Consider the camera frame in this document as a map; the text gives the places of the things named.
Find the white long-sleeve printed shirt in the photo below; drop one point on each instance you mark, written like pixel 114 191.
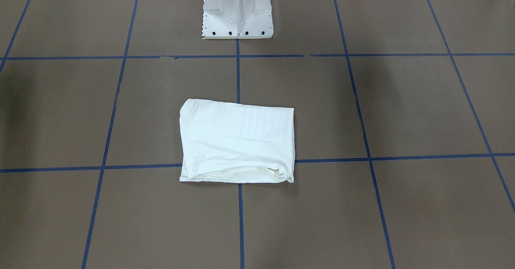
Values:
pixel 236 143

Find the white pedestal column with base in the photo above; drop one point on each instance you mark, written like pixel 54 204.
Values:
pixel 237 19

